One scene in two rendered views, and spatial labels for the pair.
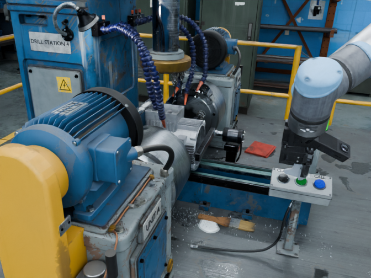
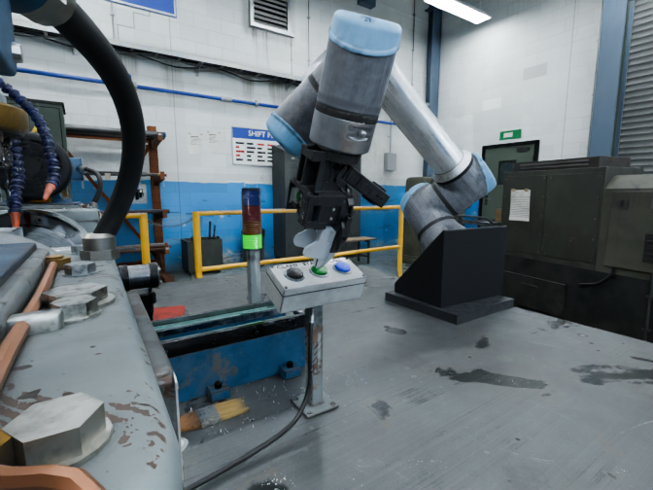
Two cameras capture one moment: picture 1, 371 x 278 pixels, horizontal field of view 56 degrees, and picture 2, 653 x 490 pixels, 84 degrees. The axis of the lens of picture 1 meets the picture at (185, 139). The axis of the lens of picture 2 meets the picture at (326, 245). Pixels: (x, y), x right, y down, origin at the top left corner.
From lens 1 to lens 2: 60 cm
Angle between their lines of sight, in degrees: 49
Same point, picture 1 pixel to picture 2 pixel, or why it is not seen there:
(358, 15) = (184, 196)
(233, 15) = not seen: hidden behind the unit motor
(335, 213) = not seen: hidden behind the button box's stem
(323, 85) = (393, 29)
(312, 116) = (371, 101)
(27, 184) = not seen: outside the picture
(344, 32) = (174, 214)
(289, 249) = (320, 402)
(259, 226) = (251, 399)
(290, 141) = (321, 180)
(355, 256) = (384, 369)
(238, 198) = (193, 369)
